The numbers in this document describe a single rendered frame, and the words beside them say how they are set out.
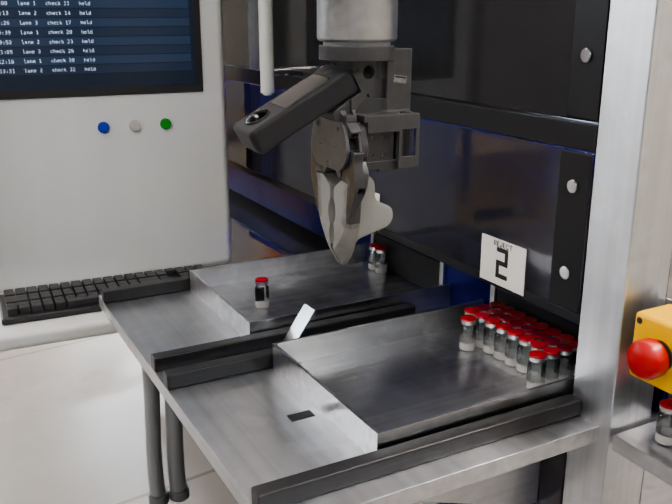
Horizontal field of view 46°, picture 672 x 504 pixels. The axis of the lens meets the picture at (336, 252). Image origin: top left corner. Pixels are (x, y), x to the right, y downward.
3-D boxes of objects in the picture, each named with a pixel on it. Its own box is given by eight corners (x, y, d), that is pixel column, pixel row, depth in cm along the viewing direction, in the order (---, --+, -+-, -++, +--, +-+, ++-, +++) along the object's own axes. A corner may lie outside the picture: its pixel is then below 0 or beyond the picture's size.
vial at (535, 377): (535, 382, 99) (538, 348, 97) (547, 389, 97) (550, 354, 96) (521, 386, 98) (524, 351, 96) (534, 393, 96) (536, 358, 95)
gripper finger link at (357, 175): (368, 226, 75) (370, 133, 72) (354, 228, 74) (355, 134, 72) (344, 215, 79) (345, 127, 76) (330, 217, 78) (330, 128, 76)
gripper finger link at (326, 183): (382, 256, 82) (384, 168, 80) (331, 264, 80) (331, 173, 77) (366, 249, 85) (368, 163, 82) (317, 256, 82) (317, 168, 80)
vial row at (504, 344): (471, 335, 113) (473, 305, 112) (561, 385, 98) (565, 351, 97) (459, 338, 112) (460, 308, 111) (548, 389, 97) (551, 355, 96)
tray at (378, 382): (480, 321, 119) (482, 299, 118) (615, 391, 97) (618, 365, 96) (272, 368, 103) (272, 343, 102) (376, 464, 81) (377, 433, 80)
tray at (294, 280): (367, 261, 147) (367, 243, 146) (450, 305, 125) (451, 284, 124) (190, 290, 132) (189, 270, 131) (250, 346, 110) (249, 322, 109)
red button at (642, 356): (646, 364, 82) (650, 328, 81) (678, 380, 79) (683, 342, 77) (619, 372, 80) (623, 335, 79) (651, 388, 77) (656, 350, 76)
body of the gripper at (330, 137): (419, 174, 77) (424, 46, 74) (342, 182, 73) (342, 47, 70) (378, 161, 84) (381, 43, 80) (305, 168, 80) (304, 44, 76)
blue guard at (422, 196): (135, 117, 253) (131, 59, 248) (582, 313, 90) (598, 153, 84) (133, 117, 253) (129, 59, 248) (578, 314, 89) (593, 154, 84)
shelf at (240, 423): (353, 264, 152) (353, 254, 151) (647, 425, 93) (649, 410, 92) (99, 306, 130) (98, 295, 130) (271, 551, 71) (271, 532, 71)
